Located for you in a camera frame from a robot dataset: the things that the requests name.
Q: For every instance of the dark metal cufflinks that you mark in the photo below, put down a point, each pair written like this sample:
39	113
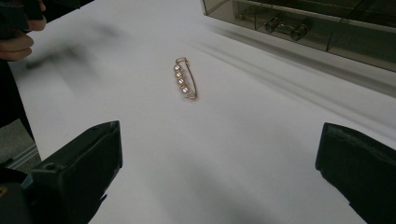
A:
288	26

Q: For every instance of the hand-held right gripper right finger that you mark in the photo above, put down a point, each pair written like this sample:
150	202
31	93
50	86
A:
361	168

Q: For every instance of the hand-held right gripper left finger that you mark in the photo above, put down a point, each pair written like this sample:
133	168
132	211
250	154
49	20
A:
79	169

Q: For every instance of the clear acrylic jewelry box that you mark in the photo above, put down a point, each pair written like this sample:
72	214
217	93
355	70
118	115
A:
311	28

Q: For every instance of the gold pearl brooch pin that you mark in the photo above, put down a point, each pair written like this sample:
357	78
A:
183	79

